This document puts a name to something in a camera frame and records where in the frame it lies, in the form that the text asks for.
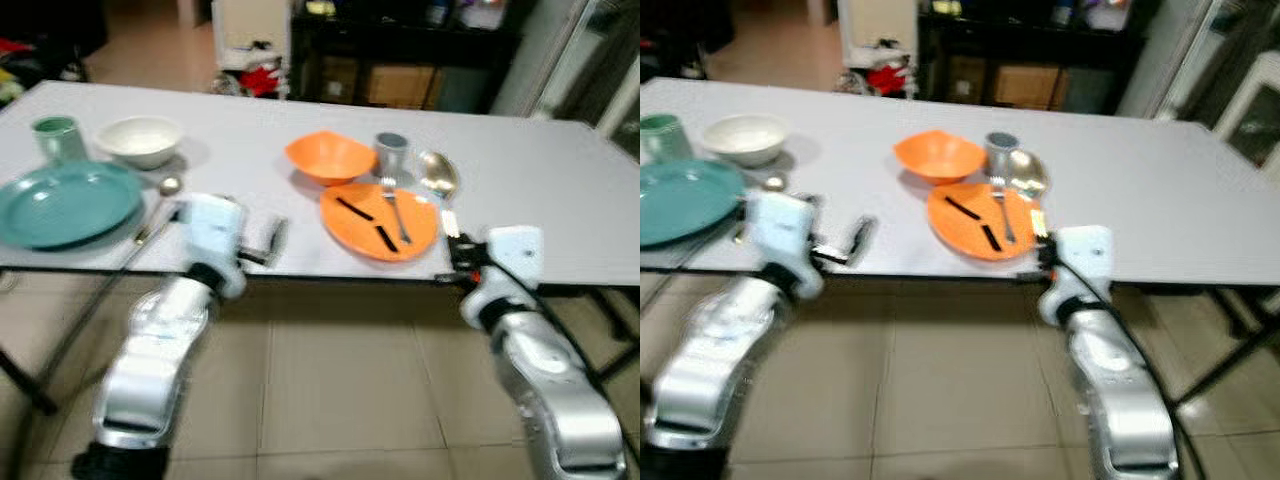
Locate grey metal door frame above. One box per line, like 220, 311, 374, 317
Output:
1115, 0, 1231, 121
490, 0, 601, 119

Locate grey cup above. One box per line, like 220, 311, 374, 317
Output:
375, 132, 411, 186
985, 131, 1021, 184

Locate white bowl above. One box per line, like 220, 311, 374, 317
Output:
700, 113, 791, 168
95, 115, 186, 171

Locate black table leg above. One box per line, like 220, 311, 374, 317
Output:
540, 288, 641, 386
1175, 288, 1280, 406
0, 345, 58, 416

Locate orange bowl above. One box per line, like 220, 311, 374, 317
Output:
893, 129, 988, 186
285, 130, 379, 188

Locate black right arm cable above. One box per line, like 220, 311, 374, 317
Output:
488, 258, 641, 471
1055, 258, 1196, 480

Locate red bag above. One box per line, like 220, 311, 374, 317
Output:
865, 65, 911, 98
238, 65, 283, 98

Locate small brown cardboard box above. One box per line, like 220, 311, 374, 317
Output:
945, 57, 986, 101
320, 58, 361, 101

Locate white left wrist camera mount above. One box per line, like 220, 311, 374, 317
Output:
745, 192, 823, 299
180, 195, 248, 298

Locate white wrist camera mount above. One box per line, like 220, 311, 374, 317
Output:
745, 192, 823, 299
462, 225, 546, 326
1040, 225, 1116, 326
180, 195, 248, 298

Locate teal plate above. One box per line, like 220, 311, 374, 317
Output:
640, 158, 746, 249
0, 160, 144, 251

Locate silver fork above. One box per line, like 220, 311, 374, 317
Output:
990, 176, 1019, 245
380, 176, 413, 246

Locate large metal spoon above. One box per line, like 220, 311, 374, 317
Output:
1008, 149, 1051, 239
418, 150, 461, 241

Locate colourful clutter pile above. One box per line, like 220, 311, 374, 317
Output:
0, 35, 36, 106

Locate orange plate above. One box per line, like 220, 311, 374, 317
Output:
320, 183, 441, 263
927, 182, 1046, 262

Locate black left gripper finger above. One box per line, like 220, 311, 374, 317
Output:
262, 217, 290, 267
845, 216, 879, 267

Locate large brown cardboard box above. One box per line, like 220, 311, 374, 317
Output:
993, 65, 1064, 109
365, 65, 436, 109

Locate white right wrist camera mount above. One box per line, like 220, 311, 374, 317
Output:
1040, 225, 1116, 326
462, 225, 546, 326

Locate black shelf unit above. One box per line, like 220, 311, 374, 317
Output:
290, 0, 521, 113
918, 0, 1161, 113

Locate white framed glass cabinet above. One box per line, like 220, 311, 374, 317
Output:
1212, 50, 1280, 171
610, 60, 641, 151

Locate green cup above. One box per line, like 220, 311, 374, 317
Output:
32, 115, 89, 166
640, 113, 683, 166

